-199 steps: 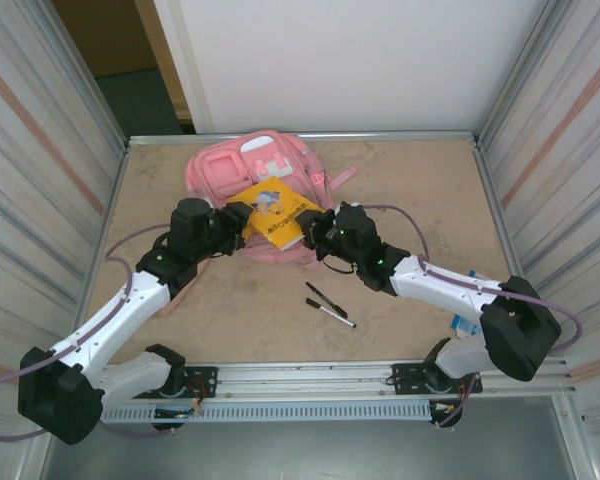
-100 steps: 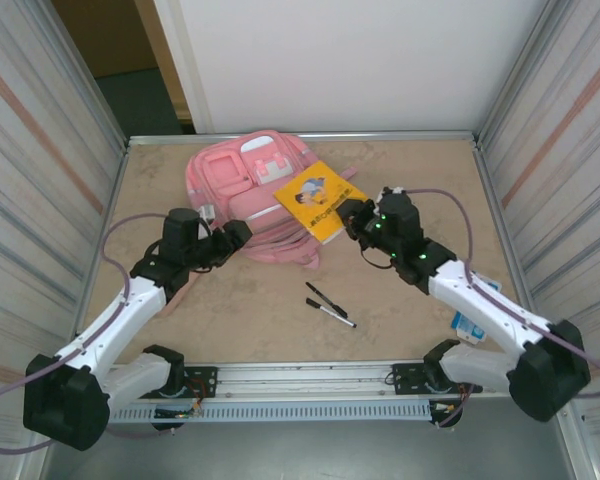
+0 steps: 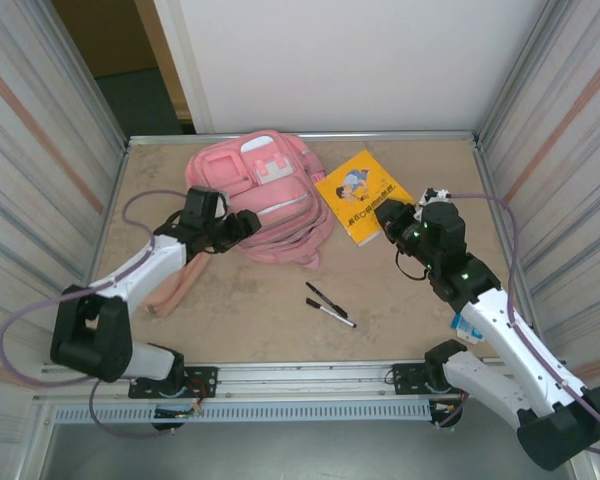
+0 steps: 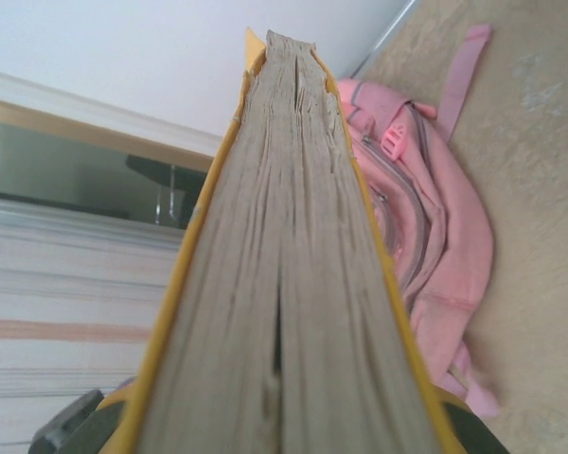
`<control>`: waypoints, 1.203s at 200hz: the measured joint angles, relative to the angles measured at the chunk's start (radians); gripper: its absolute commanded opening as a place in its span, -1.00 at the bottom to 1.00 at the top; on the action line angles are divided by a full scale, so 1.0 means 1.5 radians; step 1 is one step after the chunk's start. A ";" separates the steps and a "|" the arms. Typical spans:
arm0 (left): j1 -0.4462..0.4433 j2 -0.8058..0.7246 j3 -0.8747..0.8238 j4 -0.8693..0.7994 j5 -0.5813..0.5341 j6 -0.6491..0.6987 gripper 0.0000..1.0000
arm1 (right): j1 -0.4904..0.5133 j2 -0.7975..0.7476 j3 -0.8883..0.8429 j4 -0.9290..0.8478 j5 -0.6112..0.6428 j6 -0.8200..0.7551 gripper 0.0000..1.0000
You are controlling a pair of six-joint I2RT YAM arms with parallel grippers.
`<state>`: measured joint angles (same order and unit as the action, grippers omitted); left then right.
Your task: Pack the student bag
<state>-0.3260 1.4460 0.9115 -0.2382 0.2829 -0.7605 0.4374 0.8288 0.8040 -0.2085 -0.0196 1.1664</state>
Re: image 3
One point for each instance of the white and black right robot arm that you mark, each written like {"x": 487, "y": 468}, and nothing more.
{"x": 500, "y": 320}

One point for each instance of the aluminium frame post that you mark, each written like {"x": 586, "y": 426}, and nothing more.
{"x": 520, "y": 65}
{"x": 87, "y": 85}

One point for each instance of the pink student backpack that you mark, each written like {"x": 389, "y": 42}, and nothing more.
{"x": 275, "y": 200}

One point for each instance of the white barrel marker pen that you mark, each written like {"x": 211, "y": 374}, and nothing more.
{"x": 335, "y": 315}

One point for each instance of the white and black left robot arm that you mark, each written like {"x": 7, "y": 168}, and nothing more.
{"x": 150, "y": 265}

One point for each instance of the all black marker pen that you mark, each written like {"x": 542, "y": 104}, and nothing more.
{"x": 325, "y": 298}

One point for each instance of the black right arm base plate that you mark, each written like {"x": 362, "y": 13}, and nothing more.
{"x": 405, "y": 380}

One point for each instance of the aluminium table side rail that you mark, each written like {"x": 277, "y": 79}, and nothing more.
{"x": 117, "y": 175}
{"x": 485, "y": 175}

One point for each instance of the yellow paperback book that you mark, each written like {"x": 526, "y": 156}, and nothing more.
{"x": 360, "y": 190}

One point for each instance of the aluminium front mounting rail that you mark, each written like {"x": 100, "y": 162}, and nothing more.
{"x": 305, "y": 372}

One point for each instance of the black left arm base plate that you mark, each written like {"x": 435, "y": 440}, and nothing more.
{"x": 205, "y": 375}

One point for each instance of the brown wooden door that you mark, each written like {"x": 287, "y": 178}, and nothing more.
{"x": 105, "y": 40}

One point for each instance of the grey metal sheet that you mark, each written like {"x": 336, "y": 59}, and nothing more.
{"x": 305, "y": 450}

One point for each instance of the aluminium table back rail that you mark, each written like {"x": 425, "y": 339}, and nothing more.
{"x": 380, "y": 136}

